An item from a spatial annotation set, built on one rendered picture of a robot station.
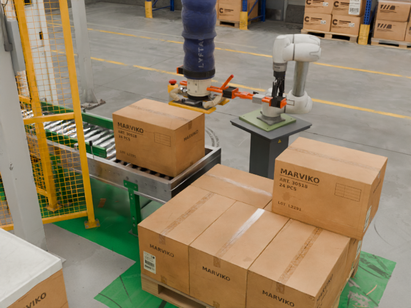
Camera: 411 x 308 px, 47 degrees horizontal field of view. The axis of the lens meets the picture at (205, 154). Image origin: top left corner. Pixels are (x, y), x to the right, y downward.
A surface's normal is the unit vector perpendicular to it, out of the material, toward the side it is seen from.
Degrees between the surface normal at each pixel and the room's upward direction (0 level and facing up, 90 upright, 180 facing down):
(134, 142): 90
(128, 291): 0
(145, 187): 90
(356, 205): 90
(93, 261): 0
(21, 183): 90
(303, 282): 0
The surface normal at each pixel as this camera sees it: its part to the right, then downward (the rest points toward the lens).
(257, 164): -0.78, 0.28
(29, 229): 0.84, 0.24
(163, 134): -0.54, 0.38
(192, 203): 0.00, -0.89
